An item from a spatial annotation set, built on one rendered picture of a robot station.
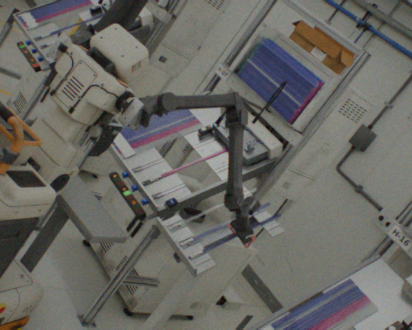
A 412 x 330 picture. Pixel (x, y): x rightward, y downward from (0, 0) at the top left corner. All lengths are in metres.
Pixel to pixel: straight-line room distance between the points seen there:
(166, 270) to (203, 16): 1.89
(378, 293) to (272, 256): 2.23
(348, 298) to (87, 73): 1.41
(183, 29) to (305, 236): 1.80
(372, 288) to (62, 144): 1.43
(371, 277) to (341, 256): 1.80
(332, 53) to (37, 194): 2.01
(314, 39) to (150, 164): 1.24
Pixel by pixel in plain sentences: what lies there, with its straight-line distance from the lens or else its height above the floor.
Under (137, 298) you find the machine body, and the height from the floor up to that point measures 0.14.
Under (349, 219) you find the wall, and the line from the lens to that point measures 4.60.
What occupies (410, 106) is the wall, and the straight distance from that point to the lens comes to 4.61.
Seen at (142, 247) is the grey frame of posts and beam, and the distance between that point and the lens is 3.03.
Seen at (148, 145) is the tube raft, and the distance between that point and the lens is 3.31.
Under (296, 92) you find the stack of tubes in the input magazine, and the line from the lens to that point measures 3.21.
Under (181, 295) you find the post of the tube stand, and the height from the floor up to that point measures 0.47.
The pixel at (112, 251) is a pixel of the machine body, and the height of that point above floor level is 0.17.
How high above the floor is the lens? 1.78
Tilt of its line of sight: 14 degrees down
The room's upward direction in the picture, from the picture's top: 37 degrees clockwise
